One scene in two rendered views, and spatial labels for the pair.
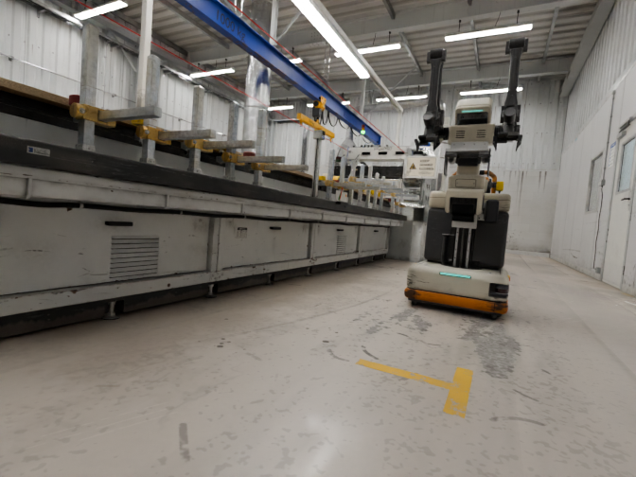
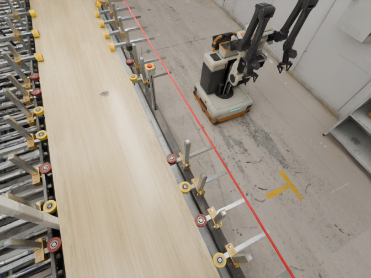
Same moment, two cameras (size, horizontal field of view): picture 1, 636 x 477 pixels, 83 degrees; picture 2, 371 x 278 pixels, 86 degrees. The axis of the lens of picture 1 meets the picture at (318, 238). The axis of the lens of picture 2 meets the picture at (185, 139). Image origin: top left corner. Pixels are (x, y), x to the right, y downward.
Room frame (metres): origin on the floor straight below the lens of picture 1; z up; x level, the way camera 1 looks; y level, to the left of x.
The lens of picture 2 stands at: (1.78, 0.98, 2.31)
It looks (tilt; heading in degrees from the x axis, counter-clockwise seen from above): 58 degrees down; 304
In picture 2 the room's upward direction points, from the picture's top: 5 degrees clockwise
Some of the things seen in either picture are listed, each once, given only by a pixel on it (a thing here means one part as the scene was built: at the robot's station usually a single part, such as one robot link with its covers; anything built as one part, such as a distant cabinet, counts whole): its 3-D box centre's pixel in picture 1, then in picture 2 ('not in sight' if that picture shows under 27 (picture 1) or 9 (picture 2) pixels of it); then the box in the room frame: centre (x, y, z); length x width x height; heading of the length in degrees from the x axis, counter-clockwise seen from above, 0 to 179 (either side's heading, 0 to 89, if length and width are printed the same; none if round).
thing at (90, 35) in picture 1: (87, 96); not in sight; (1.27, 0.84, 0.89); 0.04 x 0.04 x 0.48; 63
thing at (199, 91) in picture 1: (196, 137); (216, 220); (1.71, 0.61, 0.87); 0.04 x 0.04 x 0.48; 63
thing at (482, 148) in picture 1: (468, 158); (251, 60); (2.31, -0.91, 0.99); 0.28 x 0.16 x 0.22; 63
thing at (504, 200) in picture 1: (466, 223); (224, 69); (2.65, -1.08, 0.59); 0.55 x 0.34 x 0.83; 63
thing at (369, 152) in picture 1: (379, 200); not in sight; (6.10, -0.98, 0.95); 1.65 x 0.70 x 1.90; 63
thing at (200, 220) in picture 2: not in sight; (200, 221); (1.80, 0.69, 0.85); 0.08 x 0.08 x 0.11
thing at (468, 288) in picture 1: (459, 283); (222, 97); (2.56, -1.04, 0.16); 0.67 x 0.64 x 0.25; 153
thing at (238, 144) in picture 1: (216, 145); (224, 209); (1.71, 0.51, 0.84); 0.43 x 0.03 x 0.04; 63
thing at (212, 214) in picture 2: (199, 144); (214, 217); (1.73, 0.60, 0.84); 0.14 x 0.06 x 0.05; 153
